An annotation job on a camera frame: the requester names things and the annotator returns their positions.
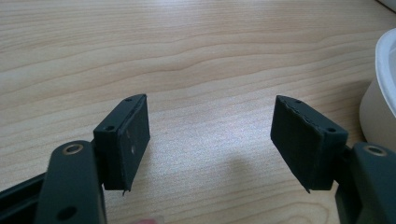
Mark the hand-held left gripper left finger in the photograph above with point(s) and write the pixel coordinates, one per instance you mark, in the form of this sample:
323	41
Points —
121	146

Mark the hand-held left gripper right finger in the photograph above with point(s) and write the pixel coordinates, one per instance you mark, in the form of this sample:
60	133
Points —
306	146

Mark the white bowl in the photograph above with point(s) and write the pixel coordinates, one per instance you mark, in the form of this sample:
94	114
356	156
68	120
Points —
381	102

